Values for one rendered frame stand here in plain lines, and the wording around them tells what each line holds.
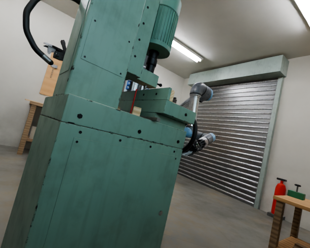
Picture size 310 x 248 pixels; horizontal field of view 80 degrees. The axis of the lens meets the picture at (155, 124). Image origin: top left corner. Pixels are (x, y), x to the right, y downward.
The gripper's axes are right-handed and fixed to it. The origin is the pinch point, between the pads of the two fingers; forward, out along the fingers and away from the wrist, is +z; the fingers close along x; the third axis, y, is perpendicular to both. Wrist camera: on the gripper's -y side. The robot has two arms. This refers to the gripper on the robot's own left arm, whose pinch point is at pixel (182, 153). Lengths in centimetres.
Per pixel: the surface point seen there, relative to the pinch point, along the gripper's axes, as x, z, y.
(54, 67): -228, -5, -242
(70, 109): -35, 71, 46
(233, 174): 103, -211, -138
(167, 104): -27, 34, 46
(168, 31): -65, 10, 45
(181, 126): -16.9, 22.5, 35.6
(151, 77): -48, 23, 32
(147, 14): -73, 21, 47
